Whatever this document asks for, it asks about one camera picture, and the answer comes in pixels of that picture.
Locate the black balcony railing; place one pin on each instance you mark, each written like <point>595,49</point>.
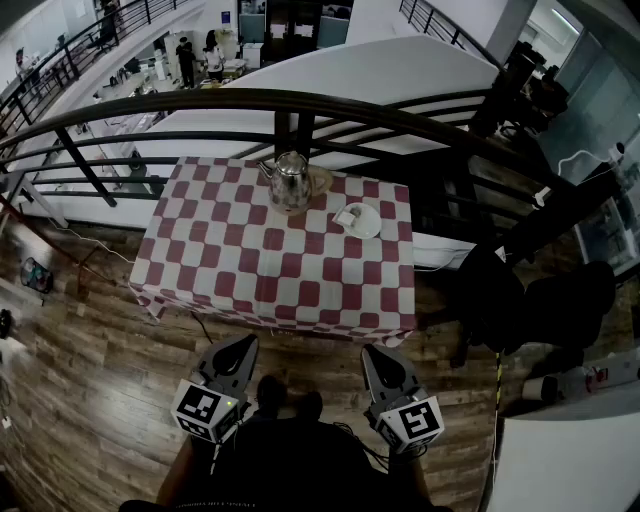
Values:
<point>455,35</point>
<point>71,62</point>

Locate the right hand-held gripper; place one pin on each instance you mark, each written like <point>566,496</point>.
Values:
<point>415,420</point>

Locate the white framed glass panel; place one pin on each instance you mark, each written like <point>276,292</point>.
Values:
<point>607,240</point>

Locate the white tea bag packet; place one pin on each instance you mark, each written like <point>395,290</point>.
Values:
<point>345,219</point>

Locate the black office chair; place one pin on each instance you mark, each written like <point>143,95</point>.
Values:
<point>550,310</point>

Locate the dark wooden cabinet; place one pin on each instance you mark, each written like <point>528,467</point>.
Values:
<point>292,30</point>

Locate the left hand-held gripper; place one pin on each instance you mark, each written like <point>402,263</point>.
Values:
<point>200,405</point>

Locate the white round plate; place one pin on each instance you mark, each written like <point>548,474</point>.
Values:
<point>367,225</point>

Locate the dark curved railing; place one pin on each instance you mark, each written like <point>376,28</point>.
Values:
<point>150,100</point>

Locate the white power strip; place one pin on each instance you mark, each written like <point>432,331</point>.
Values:
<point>615,375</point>

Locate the white security camera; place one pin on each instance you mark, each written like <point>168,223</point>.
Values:
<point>619,151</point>

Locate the white cabinet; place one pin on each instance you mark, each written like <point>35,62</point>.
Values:
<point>252,52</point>

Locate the small black device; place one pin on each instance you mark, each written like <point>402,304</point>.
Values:
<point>5,322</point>

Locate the white side table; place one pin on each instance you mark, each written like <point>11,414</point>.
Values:
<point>570,465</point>

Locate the person's black clothing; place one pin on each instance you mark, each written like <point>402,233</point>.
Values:
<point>300,465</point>

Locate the person's right forearm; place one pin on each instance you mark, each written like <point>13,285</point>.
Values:
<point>412,480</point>

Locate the steel teapot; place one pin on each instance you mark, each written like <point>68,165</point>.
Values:
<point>290,192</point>

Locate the white metal frame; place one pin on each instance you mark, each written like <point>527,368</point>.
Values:
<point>45,205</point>

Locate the person's black shoe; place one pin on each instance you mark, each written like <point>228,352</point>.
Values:
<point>272,395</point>
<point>308,406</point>

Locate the person's left forearm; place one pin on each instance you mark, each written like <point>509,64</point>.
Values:
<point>180,470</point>

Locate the paper cup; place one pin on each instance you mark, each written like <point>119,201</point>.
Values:
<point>540,387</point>

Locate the blue wall poster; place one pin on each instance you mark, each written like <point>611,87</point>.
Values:
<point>225,17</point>

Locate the red white checkered tablecloth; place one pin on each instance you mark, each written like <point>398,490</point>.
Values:
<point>225,280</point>

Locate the small white charger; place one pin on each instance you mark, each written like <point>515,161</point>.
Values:
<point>6,422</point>

